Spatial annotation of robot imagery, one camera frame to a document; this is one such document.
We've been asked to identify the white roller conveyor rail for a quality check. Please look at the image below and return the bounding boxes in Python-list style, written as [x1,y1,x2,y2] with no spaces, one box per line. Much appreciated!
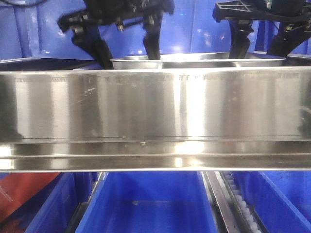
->
[201,171,267,233]

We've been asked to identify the blue bin lower centre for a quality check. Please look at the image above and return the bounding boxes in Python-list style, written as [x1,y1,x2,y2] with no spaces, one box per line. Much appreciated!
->
[76,171,218,233]

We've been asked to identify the silver metal tray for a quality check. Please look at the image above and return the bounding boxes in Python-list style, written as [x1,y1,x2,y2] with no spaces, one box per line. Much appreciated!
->
[111,52,286,69]

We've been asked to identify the red packet in bin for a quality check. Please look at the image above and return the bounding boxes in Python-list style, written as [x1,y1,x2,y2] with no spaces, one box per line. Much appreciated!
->
[0,172,59,222]

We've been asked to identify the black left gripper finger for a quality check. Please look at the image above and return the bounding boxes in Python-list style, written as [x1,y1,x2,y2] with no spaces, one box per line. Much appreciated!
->
[143,13,163,60]
[72,26,113,69]

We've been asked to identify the blue bin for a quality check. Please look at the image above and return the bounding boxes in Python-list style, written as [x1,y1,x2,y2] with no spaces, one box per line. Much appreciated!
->
[76,171,218,233]
[0,172,78,233]
[232,171,311,233]

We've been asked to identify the blue bin lower right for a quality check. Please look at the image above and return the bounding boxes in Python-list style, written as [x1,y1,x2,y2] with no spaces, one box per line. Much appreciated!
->
[232,171,311,233]

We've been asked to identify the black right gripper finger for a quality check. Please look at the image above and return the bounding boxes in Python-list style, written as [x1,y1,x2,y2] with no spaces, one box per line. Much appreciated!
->
[229,19,254,59]
[267,20,311,57]

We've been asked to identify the stainless steel shelf front panel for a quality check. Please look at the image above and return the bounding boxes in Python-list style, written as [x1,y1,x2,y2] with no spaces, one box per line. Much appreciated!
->
[0,67,311,172]

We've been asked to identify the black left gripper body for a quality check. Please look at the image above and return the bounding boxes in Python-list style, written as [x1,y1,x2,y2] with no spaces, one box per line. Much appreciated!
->
[57,0,174,33]

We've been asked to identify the blue bin lower left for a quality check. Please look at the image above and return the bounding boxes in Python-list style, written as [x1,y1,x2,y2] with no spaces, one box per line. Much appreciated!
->
[0,172,78,233]

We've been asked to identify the metal rail lower left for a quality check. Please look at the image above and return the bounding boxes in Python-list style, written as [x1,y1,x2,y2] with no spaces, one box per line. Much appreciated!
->
[65,172,106,233]

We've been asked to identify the blue crate upper left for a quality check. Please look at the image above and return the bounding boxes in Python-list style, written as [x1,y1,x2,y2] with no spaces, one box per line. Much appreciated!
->
[0,2,32,60]

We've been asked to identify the large blue crate upper centre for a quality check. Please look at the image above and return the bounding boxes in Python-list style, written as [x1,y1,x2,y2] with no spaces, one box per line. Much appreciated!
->
[26,0,262,61]

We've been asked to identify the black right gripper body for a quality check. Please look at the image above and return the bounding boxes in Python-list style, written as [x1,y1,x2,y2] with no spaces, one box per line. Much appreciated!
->
[212,0,311,23]

